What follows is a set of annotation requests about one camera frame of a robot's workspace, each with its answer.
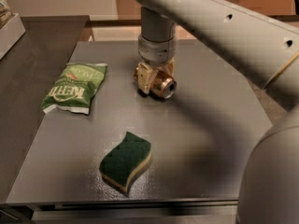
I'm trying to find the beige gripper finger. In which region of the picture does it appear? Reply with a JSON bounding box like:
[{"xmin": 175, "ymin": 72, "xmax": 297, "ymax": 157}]
[
  {"xmin": 137, "ymin": 63, "xmax": 158, "ymax": 94},
  {"xmin": 162, "ymin": 59, "xmax": 176, "ymax": 77}
]

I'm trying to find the orange soda can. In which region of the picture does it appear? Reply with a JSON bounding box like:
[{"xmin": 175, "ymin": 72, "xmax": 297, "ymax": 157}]
[{"xmin": 134, "ymin": 63, "xmax": 178, "ymax": 100}]

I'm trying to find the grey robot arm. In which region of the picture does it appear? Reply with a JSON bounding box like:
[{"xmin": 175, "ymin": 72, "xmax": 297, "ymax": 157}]
[{"xmin": 136, "ymin": 0, "xmax": 299, "ymax": 224}]

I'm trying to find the green chip bag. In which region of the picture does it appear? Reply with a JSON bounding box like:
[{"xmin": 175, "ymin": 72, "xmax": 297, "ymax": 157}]
[{"xmin": 41, "ymin": 63, "xmax": 107, "ymax": 115}]

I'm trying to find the green yellow sponge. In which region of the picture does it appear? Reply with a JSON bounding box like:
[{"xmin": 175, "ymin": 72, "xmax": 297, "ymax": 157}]
[{"xmin": 99, "ymin": 132, "xmax": 151, "ymax": 193}]

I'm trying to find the dark side counter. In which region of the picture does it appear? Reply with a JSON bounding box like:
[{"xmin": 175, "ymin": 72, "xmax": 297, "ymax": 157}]
[{"xmin": 0, "ymin": 15, "xmax": 89, "ymax": 204}]

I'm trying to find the grey box at left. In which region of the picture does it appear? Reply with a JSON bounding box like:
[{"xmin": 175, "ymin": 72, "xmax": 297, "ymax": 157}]
[{"xmin": 0, "ymin": 13, "xmax": 26, "ymax": 60}]

